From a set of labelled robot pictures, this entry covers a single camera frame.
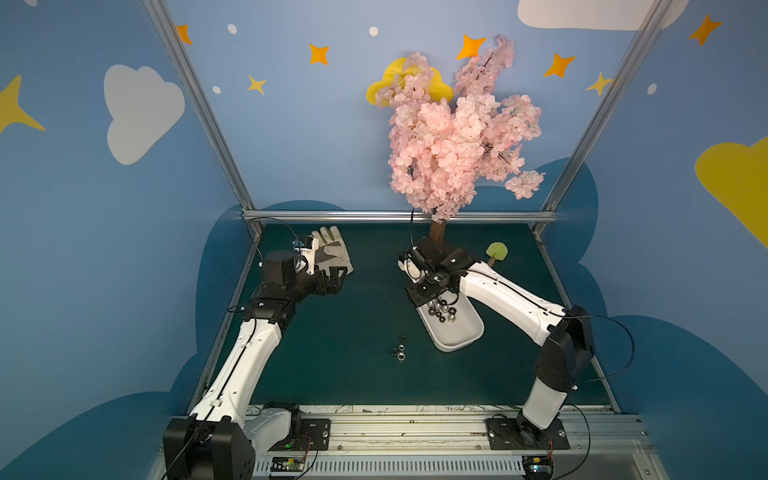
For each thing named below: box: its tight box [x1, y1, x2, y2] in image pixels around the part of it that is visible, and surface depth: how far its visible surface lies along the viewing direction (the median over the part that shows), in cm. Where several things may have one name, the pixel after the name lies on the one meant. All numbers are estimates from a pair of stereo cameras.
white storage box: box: [417, 291, 485, 352], surface depth 97 cm
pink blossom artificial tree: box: [376, 36, 545, 243], surface depth 72 cm
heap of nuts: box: [427, 298, 457, 324], surface depth 99 cm
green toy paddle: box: [486, 241, 508, 267], surface depth 117 cm
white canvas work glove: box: [312, 225, 354, 276], surface depth 116 cm
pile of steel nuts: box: [390, 334, 408, 362], surface depth 90 cm
